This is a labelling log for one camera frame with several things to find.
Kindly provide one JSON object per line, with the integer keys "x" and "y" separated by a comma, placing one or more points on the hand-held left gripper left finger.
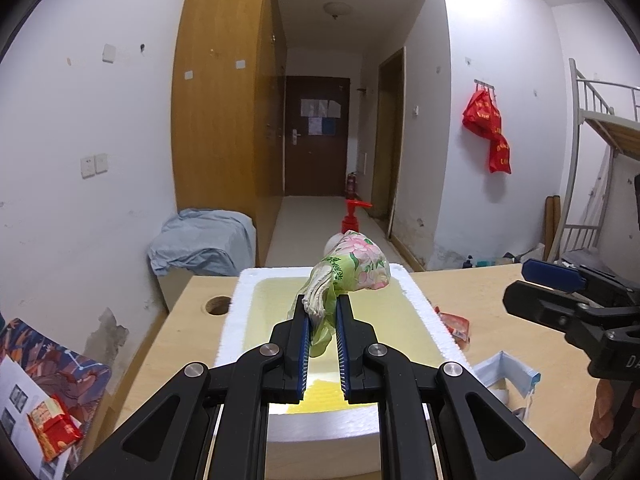
{"x": 304, "y": 350}

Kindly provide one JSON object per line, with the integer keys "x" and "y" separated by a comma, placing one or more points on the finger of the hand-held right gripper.
{"x": 555, "y": 275}
{"x": 540, "y": 305}

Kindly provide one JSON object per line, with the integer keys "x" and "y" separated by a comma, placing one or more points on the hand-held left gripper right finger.
{"x": 341, "y": 350}

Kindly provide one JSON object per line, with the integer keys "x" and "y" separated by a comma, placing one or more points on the green floral plastic bag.
{"x": 360, "y": 265}

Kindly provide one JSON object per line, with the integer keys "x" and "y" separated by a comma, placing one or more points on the white foam box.
{"x": 320, "y": 440}

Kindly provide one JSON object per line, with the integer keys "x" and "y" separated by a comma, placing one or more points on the person's right hand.
{"x": 604, "y": 410}

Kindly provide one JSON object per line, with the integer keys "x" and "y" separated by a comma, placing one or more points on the orange red snack packet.
{"x": 457, "y": 327}

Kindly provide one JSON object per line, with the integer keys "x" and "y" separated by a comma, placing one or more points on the white pump bottle red top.
{"x": 351, "y": 220}

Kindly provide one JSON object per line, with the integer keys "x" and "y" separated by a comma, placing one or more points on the small red hanging bag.
{"x": 500, "y": 155}

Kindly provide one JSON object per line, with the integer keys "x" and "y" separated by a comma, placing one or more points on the grey blue cloth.
{"x": 200, "y": 240}

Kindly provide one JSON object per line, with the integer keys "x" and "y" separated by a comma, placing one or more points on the metal bunk bed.
{"x": 607, "y": 125}

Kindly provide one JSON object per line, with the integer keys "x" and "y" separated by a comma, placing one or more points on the red fire extinguisher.
{"x": 351, "y": 185}

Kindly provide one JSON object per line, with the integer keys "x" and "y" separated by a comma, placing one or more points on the large red hanging bag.
{"x": 481, "y": 115}

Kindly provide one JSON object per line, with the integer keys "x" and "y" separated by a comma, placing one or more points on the dark brown door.
{"x": 315, "y": 165}

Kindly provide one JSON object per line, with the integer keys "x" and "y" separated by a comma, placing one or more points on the blue paper notice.
{"x": 327, "y": 126}

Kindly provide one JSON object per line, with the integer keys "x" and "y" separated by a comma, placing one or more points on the wooden wardrobe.
{"x": 220, "y": 125}

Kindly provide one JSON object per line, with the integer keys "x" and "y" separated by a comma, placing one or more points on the white paper notices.
{"x": 320, "y": 108}

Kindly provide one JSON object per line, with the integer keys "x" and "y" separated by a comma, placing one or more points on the red yellow packet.
{"x": 52, "y": 427}

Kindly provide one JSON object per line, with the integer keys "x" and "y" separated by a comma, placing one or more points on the white printed paper sheet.
{"x": 17, "y": 400}

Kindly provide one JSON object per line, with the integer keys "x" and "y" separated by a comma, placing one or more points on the ceiling lamp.
{"x": 337, "y": 9}

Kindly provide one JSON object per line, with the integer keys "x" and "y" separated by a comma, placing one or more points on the metal wall hook rack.
{"x": 484, "y": 84}

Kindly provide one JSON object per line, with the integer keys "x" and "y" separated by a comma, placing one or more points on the brown side door frame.
{"x": 385, "y": 145}

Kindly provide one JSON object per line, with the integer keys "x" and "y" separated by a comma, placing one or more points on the white wall switch plate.
{"x": 109, "y": 53}

